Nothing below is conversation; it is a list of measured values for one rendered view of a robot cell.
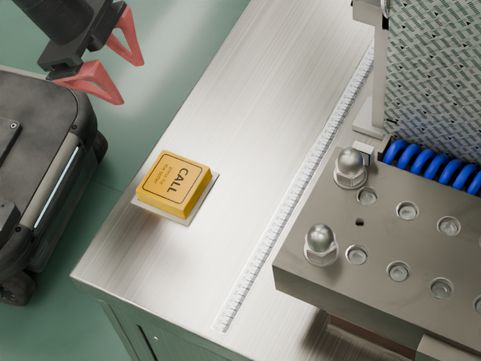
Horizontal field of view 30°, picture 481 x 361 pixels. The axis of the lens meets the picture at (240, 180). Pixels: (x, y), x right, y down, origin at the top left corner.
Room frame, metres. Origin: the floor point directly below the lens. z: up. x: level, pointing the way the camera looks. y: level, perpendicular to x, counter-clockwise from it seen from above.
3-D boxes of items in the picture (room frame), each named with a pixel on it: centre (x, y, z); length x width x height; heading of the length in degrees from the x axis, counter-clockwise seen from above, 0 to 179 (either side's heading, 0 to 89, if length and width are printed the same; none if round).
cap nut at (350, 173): (0.51, -0.12, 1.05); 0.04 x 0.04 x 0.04
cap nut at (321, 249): (0.42, -0.07, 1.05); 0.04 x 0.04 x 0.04
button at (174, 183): (0.62, 0.08, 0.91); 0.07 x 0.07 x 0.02; 53
